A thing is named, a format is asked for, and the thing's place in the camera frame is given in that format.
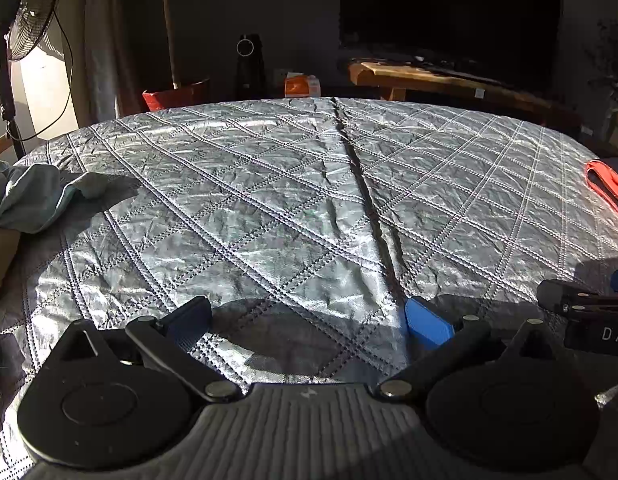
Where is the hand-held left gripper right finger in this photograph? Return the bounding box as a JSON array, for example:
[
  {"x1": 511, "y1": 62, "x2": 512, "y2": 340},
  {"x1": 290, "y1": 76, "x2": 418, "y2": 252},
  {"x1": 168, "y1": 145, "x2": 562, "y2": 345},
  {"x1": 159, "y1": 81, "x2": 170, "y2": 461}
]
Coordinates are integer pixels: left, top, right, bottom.
[{"x1": 376, "y1": 296, "x2": 565, "y2": 403}]

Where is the orange tissue box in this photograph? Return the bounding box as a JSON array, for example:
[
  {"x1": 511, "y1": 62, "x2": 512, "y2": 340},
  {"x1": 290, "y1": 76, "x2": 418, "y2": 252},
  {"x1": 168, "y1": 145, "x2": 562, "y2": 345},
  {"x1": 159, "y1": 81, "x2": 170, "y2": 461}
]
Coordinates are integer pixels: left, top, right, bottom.
[{"x1": 283, "y1": 73, "x2": 322, "y2": 99}]

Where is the grey curtain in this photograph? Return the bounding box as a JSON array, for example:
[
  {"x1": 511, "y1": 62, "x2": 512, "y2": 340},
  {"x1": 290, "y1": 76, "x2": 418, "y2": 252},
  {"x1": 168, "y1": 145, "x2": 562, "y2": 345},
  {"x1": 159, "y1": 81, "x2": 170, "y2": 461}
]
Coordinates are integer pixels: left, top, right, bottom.
[{"x1": 84, "y1": 0, "x2": 146, "y2": 122}]

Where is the dark leafy potted plant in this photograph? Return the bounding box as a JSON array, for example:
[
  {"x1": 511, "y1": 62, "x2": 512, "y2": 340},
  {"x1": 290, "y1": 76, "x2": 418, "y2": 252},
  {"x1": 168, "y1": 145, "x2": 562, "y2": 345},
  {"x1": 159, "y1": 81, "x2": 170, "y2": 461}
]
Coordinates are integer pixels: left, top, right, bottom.
[{"x1": 584, "y1": 19, "x2": 618, "y2": 107}]

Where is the black tower device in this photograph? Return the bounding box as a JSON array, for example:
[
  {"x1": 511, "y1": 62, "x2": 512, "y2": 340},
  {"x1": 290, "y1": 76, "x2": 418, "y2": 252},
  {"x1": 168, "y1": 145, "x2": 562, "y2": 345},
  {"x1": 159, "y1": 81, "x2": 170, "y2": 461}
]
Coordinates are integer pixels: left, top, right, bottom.
[{"x1": 234, "y1": 33, "x2": 268, "y2": 101}]

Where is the silver quilted blanket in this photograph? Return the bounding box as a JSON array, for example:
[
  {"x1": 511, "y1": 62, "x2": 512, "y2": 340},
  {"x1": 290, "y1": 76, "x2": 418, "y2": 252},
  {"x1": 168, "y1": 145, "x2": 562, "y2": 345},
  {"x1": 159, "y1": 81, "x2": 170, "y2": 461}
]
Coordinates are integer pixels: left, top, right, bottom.
[{"x1": 0, "y1": 96, "x2": 618, "y2": 480}]

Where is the black standing fan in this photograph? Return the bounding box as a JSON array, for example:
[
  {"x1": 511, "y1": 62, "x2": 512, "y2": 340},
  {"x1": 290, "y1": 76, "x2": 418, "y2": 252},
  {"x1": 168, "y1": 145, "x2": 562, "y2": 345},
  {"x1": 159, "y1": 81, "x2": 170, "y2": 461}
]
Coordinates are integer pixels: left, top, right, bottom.
[{"x1": 0, "y1": 0, "x2": 76, "y2": 161}]

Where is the beige garment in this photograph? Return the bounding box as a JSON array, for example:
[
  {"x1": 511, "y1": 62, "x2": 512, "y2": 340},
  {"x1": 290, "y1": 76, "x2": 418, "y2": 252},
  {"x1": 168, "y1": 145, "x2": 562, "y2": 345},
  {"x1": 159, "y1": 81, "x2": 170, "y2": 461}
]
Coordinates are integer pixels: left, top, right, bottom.
[{"x1": 0, "y1": 227, "x2": 24, "y2": 311}]

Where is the black television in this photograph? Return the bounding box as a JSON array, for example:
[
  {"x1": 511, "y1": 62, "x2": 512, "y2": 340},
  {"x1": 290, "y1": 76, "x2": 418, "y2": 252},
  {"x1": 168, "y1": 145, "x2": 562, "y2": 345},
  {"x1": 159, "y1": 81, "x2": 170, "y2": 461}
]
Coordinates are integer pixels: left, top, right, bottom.
[{"x1": 339, "y1": 0, "x2": 566, "y2": 92}]

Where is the wooden tv bench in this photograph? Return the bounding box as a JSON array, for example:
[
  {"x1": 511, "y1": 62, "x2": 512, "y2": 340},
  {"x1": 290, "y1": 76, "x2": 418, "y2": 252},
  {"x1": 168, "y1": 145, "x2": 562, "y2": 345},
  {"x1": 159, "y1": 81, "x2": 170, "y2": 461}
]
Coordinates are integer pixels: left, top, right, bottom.
[{"x1": 347, "y1": 59, "x2": 586, "y2": 132}]

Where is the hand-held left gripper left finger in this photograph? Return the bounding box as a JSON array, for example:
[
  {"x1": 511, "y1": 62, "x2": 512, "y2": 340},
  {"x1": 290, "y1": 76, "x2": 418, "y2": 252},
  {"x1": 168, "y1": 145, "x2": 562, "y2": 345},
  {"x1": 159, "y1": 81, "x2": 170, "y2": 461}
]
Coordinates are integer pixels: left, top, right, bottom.
[{"x1": 51, "y1": 296, "x2": 242, "y2": 404}]

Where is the red plant pot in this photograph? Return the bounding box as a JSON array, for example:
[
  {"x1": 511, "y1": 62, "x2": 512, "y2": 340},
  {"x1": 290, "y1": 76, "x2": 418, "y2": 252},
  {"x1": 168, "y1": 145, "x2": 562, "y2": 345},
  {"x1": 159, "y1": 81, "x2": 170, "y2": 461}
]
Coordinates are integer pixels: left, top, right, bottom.
[{"x1": 142, "y1": 77, "x2": 213, "y2": 113}]

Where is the tall green potted tree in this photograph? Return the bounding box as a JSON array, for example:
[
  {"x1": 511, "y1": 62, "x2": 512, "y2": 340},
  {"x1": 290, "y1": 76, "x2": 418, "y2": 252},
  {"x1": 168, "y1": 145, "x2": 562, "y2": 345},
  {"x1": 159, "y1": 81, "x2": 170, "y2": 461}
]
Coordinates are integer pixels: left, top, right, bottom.
[{"x1": 89, "y1": 0, "x2": 220, "y2": 92}]

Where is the light blue garment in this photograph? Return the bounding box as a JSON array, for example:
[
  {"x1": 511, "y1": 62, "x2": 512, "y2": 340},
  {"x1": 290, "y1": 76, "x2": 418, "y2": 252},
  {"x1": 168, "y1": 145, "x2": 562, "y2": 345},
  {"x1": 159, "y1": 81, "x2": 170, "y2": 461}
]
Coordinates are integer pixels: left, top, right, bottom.
[{"x1": 0, "y1": 160, "x2": 110, "y2": 234}]

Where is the orange and navy folded jacket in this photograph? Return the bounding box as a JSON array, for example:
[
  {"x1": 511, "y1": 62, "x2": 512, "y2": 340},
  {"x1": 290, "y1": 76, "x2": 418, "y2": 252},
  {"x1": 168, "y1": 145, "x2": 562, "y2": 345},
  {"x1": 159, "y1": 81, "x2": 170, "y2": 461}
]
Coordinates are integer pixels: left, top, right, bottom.
[{"x1": 584, "y1": 156, "x2": 618, "y2": 222}]

